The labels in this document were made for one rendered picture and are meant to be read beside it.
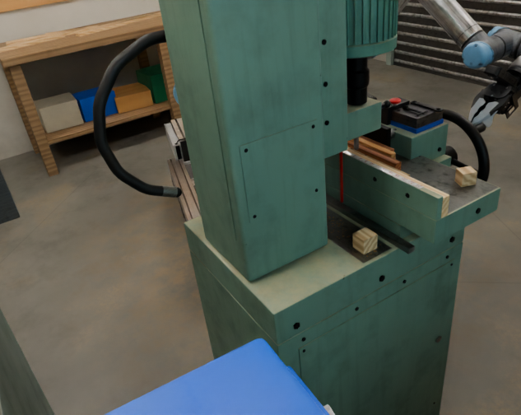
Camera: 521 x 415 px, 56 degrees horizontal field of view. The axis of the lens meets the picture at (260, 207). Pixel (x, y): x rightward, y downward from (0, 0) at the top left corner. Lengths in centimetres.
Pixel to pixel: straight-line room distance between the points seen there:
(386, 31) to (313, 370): 76
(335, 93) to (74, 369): 157
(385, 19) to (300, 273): 56
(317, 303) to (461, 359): 105
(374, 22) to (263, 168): 38
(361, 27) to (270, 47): 25
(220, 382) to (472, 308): 187
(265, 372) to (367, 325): 81
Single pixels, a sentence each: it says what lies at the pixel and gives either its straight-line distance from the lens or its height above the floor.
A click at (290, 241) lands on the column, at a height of 86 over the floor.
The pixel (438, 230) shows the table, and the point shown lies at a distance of 109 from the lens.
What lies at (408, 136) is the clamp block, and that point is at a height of 96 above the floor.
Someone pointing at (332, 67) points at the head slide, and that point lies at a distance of 104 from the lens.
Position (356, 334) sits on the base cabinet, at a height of 61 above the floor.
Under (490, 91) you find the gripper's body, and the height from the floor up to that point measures 97.
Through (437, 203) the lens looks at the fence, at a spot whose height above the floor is 94.
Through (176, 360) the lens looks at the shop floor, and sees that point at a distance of 206.
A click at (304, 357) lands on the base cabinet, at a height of 64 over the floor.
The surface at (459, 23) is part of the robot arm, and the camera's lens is 162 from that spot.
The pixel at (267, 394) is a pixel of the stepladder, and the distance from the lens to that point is 41.
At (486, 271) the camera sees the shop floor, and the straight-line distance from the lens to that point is 243.
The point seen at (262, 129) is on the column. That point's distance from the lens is 92.
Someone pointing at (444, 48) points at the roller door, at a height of 25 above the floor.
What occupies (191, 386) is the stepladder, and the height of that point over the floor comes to 116.
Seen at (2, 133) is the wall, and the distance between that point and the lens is 437.
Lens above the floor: 149
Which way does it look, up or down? 31 degrees down
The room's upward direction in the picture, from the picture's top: 7 degrees counter-clockwise
